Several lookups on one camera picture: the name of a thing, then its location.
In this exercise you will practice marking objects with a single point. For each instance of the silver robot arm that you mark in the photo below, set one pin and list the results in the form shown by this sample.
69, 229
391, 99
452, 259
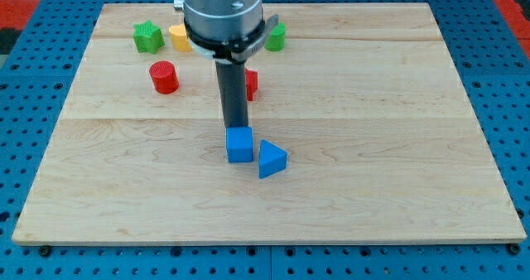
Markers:
222, 20

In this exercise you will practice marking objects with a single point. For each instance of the wooden board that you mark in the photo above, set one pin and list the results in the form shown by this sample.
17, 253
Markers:
383, 144

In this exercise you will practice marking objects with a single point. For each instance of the blue cube block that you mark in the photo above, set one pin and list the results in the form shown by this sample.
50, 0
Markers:
239, 144

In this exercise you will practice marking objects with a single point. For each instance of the blue triangle block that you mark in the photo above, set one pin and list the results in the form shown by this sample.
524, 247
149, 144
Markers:
272, 159

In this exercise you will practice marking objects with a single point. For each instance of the red block behind rod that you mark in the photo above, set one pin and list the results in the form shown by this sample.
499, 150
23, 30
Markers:
251, 78

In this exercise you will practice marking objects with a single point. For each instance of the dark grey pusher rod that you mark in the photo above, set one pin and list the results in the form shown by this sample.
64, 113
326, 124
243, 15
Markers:
233, 94

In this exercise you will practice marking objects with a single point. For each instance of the green rounded block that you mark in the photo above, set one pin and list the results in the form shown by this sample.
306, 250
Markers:
276, 39

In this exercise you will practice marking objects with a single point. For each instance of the red cylinder block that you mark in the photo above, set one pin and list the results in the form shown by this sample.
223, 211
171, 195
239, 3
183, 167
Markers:
164, 77

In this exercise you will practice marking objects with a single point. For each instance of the yellow block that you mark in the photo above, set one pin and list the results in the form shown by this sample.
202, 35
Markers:
179, 38

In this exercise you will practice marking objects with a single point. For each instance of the green star block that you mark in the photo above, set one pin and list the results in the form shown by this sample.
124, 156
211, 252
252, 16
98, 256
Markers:
148, 37

